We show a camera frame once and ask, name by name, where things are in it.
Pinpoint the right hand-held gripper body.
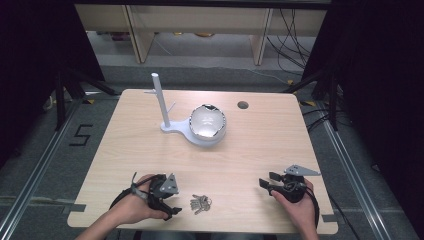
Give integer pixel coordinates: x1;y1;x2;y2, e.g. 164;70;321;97
270;163;322;204

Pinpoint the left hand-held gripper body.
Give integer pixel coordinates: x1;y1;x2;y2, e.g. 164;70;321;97
147;172;180;210

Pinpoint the person's right hand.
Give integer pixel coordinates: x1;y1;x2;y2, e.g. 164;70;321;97
271;179;318;232

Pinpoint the person's left hand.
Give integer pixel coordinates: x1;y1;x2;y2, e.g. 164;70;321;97
110;174;167;226

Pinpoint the bunch of metal keys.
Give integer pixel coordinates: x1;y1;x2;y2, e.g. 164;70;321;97
189;194;213;216

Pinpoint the silver-rimmed white bowl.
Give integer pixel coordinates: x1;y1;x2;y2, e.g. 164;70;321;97
188;103;228;141

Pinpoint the white key stand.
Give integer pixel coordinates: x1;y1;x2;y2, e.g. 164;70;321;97
143;72;228;148

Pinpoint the black metal stand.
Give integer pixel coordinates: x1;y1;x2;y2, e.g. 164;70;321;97
54;65;118;132
282;68;340;132

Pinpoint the dark curtain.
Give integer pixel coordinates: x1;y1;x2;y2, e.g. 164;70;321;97
0;0;106;169
301;0;424;231

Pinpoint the light wooden shelf unit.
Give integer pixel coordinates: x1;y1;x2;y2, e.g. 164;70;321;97
74;3;328;66

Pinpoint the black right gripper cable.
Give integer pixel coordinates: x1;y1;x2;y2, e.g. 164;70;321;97
301;181;321;229

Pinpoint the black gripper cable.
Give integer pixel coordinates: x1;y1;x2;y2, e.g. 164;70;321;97
301;181;321;229
109;171;158;211

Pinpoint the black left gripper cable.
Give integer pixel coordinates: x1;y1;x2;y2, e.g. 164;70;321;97
109;171;158;211

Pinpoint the aluminium floor rail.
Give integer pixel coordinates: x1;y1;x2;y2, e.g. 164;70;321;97
320;114;392;240
0;99;83;234

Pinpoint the white floor cable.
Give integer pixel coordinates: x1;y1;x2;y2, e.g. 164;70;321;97
229;65;292;85

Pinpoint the bundle of black cables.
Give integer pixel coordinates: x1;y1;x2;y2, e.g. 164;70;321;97
265;8;313;75

